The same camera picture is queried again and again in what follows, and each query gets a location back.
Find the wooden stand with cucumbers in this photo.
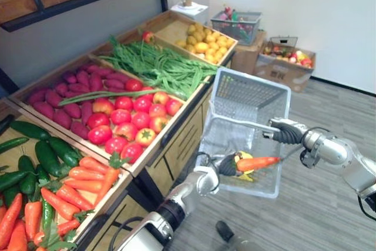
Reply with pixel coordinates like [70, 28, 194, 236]
[0, 98, 167, 251]

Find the long green stalk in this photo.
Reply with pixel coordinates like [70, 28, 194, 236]
[58, 88, 161, 106]

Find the yellow orange tomato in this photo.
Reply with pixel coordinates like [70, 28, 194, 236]
[135, 127, 157, 148]

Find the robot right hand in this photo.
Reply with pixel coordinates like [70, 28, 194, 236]
[263, 118, 308, 143]

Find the dark green cucumber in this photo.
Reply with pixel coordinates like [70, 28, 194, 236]
[0, 136, 29, 155]
[3, 186, 22, 208]
[48, 136, 80, 168]
[18, 155, 36, 173]
[19, 173, 38, 196]
[0, 170, 30, 192]
[35, 164, 51, 182]
[10, 121, 51, 142]
[35, 140, 65, 178]

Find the white appliance box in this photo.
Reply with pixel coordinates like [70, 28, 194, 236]
[169, 1, 210, 27]

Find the yellow item in basket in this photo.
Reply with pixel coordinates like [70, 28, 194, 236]
[233, 150, 255, 182]

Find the large yellow potato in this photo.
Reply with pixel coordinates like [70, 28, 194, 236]
[194, 42, 210, 55]

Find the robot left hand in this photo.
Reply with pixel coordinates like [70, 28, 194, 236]
[219, 152, 243, 177]

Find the white plastic shopping basket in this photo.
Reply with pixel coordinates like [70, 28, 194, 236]
[195, 67, 292, 199]

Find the orange red tomato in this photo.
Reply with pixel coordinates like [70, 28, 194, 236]
[92, 98, 115, 116]
[114, 122, 139, 142]
[149, 116, 170, 133]
[152, 91, 170, 105]

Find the wooden stand with tomatoes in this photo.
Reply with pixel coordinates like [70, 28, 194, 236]
[0, 0, 239, 205]

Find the slender green cucumber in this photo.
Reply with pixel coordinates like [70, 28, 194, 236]
[42, 197, 56, 232]

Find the black cable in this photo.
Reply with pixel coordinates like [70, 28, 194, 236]
[356, 193, 376, 222]
[108, 216, 145, 251]

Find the large cardboard box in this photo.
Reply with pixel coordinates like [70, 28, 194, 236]
[254, 42, 317, 93]

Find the robot dark foot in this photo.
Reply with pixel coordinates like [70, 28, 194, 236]
[215, 220, 236, 242]

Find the small cardboard box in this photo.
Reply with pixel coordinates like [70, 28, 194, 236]
[231, 31, 267, 76]

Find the green long bean bunch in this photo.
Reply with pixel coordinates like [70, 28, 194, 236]
[98, 35, 220, 101]

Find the grey plastic basket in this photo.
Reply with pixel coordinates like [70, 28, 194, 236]
[210, 9, 263, 46]

